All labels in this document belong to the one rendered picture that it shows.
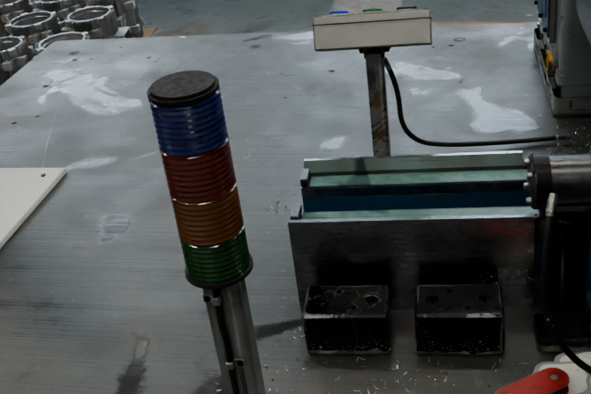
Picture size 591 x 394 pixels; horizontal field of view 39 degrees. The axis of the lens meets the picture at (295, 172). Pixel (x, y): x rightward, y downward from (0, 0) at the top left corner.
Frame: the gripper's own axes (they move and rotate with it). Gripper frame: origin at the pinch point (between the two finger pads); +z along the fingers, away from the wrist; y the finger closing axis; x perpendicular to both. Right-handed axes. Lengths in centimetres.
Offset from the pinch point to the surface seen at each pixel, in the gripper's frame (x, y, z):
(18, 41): 156, -144, 1
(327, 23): -3.5, -11.3, 9.1
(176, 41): 71, -58, 7
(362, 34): -3.5, -6.2, 11.0
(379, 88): 1.0, -4.5, 19.0
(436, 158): -13.9, 3.7, 28.2
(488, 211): -23.7, 9.8, 33.7
